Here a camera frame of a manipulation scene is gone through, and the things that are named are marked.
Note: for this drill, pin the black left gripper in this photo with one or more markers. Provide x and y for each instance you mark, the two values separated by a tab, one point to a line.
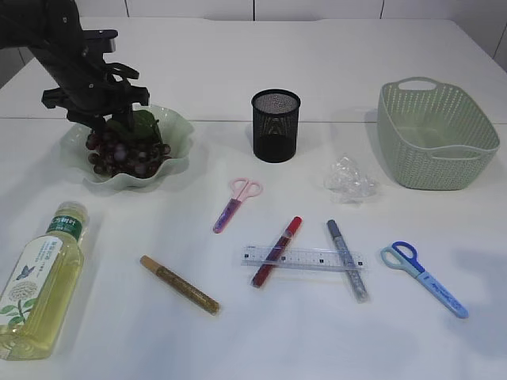
88	104

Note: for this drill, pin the purple artificial grape bunch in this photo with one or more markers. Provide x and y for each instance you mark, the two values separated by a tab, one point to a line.
137	152

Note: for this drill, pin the green tea plastic bottle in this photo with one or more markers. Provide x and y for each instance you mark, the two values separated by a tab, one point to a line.
36	297

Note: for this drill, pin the clear plastic sheet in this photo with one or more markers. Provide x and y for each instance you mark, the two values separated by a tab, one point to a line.
347	183

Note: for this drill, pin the blue scissors with cover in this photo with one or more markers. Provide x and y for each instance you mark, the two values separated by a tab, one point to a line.
401	255

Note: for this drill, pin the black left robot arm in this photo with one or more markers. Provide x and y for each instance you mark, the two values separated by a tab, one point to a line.
52	31

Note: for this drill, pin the green wavy glass plate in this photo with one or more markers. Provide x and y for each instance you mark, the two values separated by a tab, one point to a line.
175	131

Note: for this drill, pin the black mesh pen holder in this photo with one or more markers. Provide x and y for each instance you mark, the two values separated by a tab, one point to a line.
275	124

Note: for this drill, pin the red marker pen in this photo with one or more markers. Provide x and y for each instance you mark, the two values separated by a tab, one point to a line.
276	252

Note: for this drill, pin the gold glitter marker pen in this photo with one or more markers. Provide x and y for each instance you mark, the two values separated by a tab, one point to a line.
180	285

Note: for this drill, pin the clear plastic ruler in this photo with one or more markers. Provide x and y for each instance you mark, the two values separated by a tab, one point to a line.
301	259

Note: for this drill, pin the silver glitter marker pen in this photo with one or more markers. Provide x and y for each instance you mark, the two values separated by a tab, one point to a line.
356	283

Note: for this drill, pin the green woven plastic basket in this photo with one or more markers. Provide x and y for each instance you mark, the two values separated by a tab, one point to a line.
435	139

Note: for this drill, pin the pink purple small scissors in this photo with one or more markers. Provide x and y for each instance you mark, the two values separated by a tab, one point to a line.
242	188

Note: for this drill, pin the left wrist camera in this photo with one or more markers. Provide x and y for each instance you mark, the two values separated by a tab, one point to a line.
101	41

